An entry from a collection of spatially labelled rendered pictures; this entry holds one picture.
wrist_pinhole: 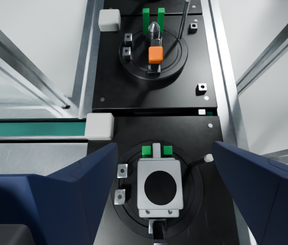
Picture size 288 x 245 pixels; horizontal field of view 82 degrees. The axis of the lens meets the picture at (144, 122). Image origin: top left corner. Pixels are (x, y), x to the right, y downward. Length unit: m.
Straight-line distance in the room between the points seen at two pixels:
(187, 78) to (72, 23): 0.45
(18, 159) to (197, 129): 0.36
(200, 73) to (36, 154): 0.38
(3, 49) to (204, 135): 0.31
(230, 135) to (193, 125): 0.07
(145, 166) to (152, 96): 0.18
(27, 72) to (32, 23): 0.46
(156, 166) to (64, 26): 0.58
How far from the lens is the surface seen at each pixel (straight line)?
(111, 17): 0.44
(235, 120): 0.36
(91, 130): 0.30
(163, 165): 0.17
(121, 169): 0.26
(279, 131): 0.52
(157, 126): 0.30
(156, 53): 0.25
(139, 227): 0.27
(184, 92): 0.34
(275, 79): 0.59
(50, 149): 0.40
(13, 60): 0.27
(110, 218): 0.30
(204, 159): 0.20
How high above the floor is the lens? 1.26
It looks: 71 degrees down
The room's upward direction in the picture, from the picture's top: 5 degrees counter-clockwise
